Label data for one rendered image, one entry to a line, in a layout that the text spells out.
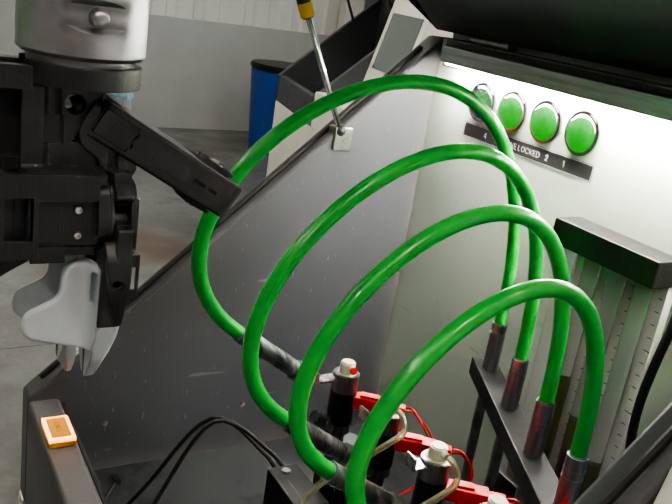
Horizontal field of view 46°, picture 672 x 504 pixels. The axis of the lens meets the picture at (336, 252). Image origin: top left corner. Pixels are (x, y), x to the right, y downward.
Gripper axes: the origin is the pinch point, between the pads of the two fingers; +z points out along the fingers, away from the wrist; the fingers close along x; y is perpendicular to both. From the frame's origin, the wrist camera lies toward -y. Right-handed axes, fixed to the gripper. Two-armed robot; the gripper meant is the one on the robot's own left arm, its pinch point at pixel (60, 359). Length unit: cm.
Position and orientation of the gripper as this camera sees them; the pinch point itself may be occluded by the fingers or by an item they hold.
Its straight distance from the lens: 96.8
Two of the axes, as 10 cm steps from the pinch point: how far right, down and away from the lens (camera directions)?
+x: -4.9, -3.5, 8.0
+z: -1.5, 9.4, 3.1
